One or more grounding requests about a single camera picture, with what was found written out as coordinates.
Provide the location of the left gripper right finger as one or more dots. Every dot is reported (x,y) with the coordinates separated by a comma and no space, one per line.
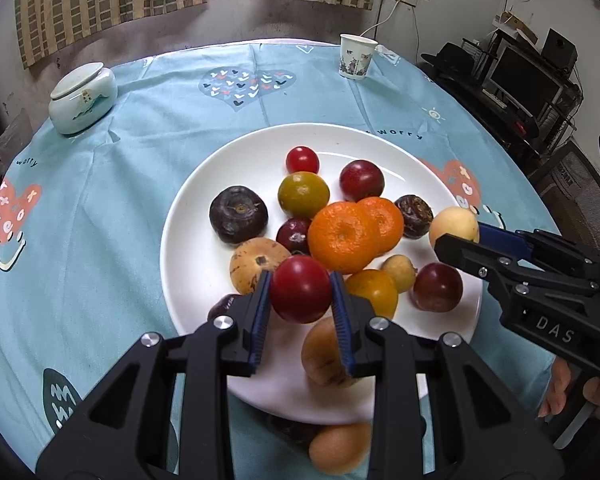
(439,410)

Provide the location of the light blue patterned tablecloth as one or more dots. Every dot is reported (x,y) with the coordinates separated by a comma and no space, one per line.
(81,218)

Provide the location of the hidden orange fruit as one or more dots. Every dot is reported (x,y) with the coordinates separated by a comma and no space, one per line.
(377,287)

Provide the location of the computer monitor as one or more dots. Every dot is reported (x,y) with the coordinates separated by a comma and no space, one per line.
(518,77)

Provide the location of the person's right hand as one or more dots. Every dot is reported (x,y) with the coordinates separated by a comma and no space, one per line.
(556,397)

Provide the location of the beige round fruit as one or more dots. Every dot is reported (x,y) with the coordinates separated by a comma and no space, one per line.
(320,356)

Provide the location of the dark red plum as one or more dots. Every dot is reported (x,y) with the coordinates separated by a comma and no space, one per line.
(361,179)

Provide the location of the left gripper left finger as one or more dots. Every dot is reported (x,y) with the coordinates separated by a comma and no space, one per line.
(161,411)

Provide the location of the white ceramic lidded jar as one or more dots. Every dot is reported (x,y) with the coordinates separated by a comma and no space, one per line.
(82,97)

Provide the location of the dark wrinkled passion fruit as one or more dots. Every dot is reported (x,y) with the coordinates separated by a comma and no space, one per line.
(417,216)

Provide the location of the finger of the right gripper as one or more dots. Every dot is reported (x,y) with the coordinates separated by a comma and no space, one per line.
(548,251)
(482,262)

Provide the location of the dark purple mangosteen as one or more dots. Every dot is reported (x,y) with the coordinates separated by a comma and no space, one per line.
(238,214)

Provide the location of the striped pepino melon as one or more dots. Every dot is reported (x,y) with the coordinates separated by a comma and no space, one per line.
(251,258)

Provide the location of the white paper cup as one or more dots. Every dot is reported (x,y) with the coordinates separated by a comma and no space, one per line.
(356,54)

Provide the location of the small red cherry tomato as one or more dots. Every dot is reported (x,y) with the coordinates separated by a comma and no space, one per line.
(302,158)

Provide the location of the yellow spotted pear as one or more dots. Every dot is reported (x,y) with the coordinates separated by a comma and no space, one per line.
(456,221)

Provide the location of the dark cherry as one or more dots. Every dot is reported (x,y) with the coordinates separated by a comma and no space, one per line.
(293,235)

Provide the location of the large orange mandarin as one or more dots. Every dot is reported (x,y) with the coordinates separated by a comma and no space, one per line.
(344,237)

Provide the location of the small green-brown longan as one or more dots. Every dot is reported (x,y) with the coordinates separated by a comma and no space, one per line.
(340,449)

